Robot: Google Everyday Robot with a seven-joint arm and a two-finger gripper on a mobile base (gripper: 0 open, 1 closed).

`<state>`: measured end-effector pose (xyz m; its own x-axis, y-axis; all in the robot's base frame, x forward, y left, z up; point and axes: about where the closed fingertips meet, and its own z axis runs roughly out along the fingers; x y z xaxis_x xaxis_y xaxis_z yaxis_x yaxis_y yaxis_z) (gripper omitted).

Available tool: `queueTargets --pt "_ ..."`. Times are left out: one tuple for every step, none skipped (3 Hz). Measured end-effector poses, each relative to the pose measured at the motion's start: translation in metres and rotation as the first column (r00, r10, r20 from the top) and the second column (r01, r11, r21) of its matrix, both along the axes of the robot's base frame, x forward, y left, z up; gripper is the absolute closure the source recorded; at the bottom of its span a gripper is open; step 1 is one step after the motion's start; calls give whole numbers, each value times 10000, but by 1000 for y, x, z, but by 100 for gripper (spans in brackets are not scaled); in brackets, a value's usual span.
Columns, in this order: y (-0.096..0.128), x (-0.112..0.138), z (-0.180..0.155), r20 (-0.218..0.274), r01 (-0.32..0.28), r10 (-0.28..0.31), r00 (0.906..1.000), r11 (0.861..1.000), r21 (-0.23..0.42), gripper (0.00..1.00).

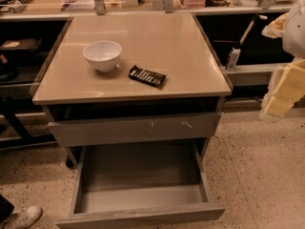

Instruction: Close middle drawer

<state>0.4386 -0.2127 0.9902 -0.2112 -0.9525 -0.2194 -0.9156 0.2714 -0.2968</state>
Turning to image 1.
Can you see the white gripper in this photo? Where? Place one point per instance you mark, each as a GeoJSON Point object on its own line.
{"type": "Point", "coordinates": [295, 32]}

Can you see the grey drawer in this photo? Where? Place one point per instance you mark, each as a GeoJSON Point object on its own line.
{"type": "Point", "coordinates": [125, 186]}
{"type": "Point", "coordinates": [134, 129]}

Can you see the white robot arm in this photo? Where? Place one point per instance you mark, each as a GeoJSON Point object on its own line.
{"type": "Point", "coordinates": [293, 39]}

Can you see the grey top drawer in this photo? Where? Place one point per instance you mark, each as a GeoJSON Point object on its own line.
{"type": "Point", "coordinates": [134, 129]}

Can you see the grey drawer cabinet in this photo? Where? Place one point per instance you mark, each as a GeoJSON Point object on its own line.
{"type": "Point", "coordinates": [171, 44]}

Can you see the black snack bar wrapper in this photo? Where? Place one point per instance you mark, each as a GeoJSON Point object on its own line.
{"type": "Point", "coordinates": [146, 77]}

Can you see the white ceramic bowl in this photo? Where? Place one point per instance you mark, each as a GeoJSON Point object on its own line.
{"type": "Point", "coordinates": [103, 56]}

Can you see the dark box on shelf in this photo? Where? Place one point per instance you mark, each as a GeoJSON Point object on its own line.
{"type": "Point", "coordinates": [30, 44]}

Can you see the white sneaker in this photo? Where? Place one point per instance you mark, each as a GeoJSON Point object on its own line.
{"type": "Point", "coordinates": [22, 219]}

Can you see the white handled tool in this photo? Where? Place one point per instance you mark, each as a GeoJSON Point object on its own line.
{"type": "Point", "coordinates": [255, 18]}

